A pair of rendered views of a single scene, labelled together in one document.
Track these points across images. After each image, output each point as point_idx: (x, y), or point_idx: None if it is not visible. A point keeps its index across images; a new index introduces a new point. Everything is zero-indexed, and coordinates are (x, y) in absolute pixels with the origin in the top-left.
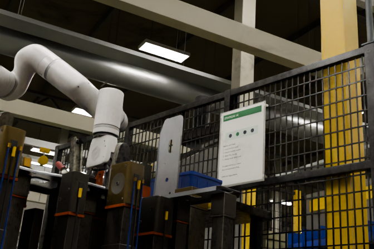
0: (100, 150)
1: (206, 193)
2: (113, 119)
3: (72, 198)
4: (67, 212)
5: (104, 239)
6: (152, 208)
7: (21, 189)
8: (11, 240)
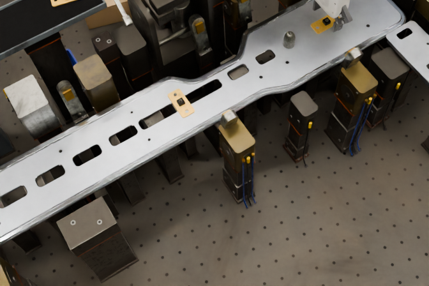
0: (329, 2)
1: None
2: None
3: (302, 129)
4: (299, 133)
5: (334, 110)
6: (383, 83)
7: None
8: (251, 119)
